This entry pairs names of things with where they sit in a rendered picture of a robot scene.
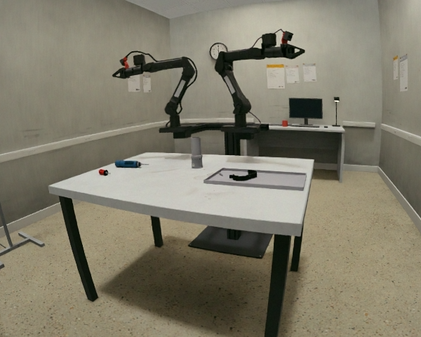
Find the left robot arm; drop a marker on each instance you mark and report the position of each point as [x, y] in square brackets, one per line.
[224, 67]

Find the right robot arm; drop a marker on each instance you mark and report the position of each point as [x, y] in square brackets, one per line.
[139, 62]

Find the blue electric screwdriver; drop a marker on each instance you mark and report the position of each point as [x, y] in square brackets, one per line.
[132, 164]

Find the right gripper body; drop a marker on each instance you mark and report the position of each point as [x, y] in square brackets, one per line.
[127, 72]

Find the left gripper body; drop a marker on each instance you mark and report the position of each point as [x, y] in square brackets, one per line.
[283, 48]

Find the red screwdriver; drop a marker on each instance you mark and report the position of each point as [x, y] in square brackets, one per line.
[104, 172]

